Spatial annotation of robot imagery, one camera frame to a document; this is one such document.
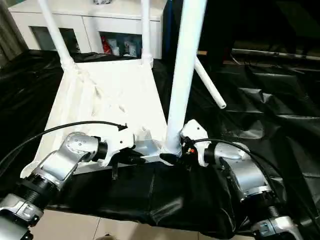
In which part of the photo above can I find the white plastic table leg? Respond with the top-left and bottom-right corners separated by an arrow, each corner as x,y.
36,0 -> 76,70
139,0 -> 154,68
164,0 -> 209,156
194,58 -> 228,110

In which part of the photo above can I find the black box with yellow label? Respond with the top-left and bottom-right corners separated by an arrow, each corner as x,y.
161,0 -> 236,66

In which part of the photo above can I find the red package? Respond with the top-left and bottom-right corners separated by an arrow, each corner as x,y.
100,36 -> 111,55

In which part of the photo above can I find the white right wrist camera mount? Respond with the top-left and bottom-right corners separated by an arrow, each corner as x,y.
179,118 -> 213,168

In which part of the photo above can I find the black work mat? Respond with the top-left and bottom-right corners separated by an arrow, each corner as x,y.
0,48 -> 320,240

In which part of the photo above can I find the white glass-door cabinet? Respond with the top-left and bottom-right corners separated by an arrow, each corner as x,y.
7,0 -> 166,60

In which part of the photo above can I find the grey curtain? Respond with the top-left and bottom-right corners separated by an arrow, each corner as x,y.
0,0 -> 30,63

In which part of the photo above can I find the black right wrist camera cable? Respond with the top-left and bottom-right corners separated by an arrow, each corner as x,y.
185,138 -> 320,227

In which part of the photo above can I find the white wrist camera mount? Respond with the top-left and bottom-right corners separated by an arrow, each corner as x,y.
179,118 -> 213,168
99,123 -> 136,169

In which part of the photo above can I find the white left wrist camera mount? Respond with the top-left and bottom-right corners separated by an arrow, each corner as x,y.
99,123 -> 136,169

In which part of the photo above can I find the dark metal rail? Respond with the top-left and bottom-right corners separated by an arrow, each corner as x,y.
231,48 -> 320,62

